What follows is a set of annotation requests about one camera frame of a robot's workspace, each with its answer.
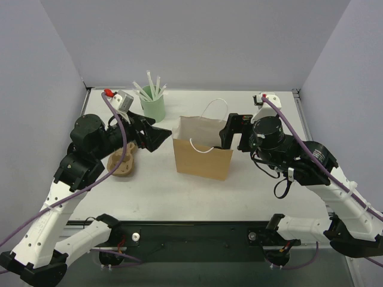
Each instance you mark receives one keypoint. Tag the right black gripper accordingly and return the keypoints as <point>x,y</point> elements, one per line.
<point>239,131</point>

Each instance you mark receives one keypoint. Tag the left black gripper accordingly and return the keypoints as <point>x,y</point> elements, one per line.
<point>143,131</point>

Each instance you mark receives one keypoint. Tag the brown cardboard cup carrier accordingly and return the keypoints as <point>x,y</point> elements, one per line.
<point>127,165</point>

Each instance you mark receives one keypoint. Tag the brown paper bag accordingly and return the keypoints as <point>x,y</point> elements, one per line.
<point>198,150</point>

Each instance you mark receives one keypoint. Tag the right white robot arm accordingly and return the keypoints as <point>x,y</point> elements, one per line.
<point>353,229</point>

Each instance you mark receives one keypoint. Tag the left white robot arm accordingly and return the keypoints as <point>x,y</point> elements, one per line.
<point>40,258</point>

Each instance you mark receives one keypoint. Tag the green straw holder cup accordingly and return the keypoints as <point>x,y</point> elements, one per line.
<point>154,109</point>

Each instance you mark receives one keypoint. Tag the wrapped straw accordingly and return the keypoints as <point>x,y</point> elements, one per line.
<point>142,93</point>
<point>162,90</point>
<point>137,92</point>
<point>153,94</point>
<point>156,95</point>

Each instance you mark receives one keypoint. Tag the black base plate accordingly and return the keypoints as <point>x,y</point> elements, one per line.
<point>202,241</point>

